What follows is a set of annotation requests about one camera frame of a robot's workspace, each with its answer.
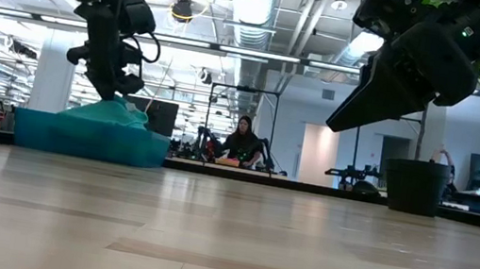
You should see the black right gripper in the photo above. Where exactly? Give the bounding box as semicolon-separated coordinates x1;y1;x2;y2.
324;10;480;153

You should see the teal plastic bin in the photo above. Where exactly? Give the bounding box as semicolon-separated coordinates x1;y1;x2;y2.
9;107;173;172

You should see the wooden workbench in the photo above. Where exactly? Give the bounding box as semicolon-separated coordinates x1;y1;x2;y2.
163;155;289;181

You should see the black ceiling camera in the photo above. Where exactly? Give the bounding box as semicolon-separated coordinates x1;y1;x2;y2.
169;0;196;26

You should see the black aluminium table frame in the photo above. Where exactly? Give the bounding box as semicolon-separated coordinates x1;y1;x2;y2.
0;129;480;233

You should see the black gantry stand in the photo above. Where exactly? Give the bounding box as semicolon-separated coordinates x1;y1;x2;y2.
199;80;283;169
350;109;421;180

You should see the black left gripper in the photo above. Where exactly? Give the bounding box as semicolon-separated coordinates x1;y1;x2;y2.
59;0;155;106

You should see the small yellow-orange object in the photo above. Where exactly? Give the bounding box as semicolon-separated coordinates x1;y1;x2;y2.
215;155;241;169

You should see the black plant pot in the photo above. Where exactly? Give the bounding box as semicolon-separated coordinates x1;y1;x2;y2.
378;155;453;219

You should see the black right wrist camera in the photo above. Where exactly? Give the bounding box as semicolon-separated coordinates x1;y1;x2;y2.
350;0;433;43

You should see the teal microfiber towel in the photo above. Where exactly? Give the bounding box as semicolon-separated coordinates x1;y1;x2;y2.
56;87;154;131

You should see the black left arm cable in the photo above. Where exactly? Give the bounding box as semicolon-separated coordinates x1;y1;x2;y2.
98;0;170;66

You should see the silver ribbed ventilation duct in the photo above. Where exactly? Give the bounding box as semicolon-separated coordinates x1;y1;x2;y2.
210;0;286;121

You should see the black flat monitor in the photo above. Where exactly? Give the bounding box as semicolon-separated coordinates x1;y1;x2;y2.
121;94;181;139

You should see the white pillar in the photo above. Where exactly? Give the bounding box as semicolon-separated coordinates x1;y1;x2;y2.
27;27;82;118

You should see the person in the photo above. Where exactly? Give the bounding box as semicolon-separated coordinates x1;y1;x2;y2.
424;146;465;202
219;111;268;170

